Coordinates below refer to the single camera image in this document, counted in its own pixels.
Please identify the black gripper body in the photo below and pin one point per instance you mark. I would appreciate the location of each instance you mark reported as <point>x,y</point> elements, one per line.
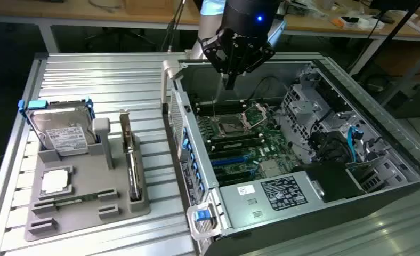
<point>249,16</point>

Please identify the graphics card with metal bracket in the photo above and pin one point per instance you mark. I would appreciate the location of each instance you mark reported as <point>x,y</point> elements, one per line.
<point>134,173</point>

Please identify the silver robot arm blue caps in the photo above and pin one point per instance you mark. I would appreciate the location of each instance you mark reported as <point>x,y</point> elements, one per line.
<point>209,29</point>

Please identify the black RAM slot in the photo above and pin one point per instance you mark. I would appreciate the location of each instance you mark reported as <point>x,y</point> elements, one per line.
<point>221,111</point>
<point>220,104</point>

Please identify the thin metal locking lever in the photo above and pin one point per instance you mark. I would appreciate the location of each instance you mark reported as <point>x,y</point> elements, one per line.
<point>215,109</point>

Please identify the perforated metal drive cage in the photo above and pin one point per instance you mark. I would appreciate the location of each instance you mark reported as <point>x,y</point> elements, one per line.
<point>303,106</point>

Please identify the metal socket cover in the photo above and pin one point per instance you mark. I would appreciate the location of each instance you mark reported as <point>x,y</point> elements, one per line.
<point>248,120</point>

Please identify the small orange tool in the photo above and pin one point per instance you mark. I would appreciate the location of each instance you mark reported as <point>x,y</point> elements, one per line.
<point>337,22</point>

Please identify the CPU socket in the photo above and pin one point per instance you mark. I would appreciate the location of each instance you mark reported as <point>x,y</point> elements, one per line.
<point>229,125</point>

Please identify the black chair base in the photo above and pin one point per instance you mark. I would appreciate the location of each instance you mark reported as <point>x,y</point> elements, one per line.
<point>124,34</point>

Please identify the green motherboard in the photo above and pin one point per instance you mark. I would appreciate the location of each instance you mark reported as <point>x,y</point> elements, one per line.
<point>267,133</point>

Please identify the black RAM stick with label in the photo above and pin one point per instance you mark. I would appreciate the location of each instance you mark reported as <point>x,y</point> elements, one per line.
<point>236,146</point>

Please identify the blue slot cover tab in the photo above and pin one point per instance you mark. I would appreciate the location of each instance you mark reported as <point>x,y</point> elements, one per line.
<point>195,166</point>
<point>191,156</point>
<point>197,176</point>
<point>201,188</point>
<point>187,144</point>

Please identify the white tray with black part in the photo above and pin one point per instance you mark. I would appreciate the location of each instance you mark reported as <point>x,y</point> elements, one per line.
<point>368,24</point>

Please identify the blue expansion slot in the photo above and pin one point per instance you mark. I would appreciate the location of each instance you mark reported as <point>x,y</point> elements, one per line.
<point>231,160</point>

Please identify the black monitor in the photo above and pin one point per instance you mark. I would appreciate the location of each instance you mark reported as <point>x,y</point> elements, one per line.
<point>391,3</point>

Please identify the silver chipset heatsink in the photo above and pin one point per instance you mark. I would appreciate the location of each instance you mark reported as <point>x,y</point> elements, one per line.
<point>269,168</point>

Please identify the black expansion slot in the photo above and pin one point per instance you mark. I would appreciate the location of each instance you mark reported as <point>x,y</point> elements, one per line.
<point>235,176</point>

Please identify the black slanted pole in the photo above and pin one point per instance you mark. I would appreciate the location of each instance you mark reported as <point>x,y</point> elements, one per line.
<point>407,20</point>

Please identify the black cabinet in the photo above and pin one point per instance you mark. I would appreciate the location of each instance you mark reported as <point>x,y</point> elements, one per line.
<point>409,104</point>

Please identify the black plastic air shroud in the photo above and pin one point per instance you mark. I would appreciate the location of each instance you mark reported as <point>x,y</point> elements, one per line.
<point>331,181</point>

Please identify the hard disk with blue caddy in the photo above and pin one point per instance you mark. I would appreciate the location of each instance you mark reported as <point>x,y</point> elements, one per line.
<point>66,136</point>

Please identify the metal disk bay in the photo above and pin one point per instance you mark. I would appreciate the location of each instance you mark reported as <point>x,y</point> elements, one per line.
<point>373,178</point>

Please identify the grey power supply unit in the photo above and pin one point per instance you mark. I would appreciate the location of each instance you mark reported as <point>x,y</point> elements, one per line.
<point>241,213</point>

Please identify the grey plastic parts rack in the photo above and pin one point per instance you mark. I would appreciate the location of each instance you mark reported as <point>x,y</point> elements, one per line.
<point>88,181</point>

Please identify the blue case latch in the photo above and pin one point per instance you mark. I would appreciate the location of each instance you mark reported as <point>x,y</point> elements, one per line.
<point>201,216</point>

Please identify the silver CPU chip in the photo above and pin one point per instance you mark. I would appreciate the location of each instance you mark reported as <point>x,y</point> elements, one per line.
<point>55,181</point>

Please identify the black open PC case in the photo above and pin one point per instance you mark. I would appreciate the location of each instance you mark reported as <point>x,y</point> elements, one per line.
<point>337,221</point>

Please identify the green RAM stick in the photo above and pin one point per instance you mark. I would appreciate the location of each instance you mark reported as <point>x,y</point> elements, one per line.
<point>78,199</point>

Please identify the black case switch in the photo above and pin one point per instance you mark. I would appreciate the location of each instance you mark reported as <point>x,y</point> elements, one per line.
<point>187,108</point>

